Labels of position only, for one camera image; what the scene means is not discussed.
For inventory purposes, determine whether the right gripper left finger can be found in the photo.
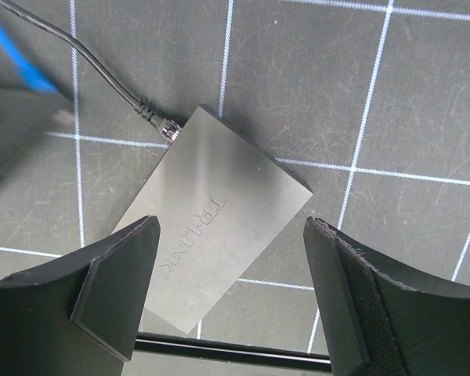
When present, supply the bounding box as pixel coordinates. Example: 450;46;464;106
0;215;160;375

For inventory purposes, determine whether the black ethernet cable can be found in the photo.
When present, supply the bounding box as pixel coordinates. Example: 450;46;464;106
0;0;181;142

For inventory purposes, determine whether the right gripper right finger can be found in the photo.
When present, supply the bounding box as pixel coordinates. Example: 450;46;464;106
303;217;470;375

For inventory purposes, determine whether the black grid mat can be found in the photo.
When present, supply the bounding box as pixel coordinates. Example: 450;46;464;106
0;1;470;353

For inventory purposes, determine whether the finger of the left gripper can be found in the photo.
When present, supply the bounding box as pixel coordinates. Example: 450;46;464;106
0;89;73;186

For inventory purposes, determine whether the blue ethernet cable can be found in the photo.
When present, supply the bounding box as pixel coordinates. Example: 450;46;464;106
0;7;60;95

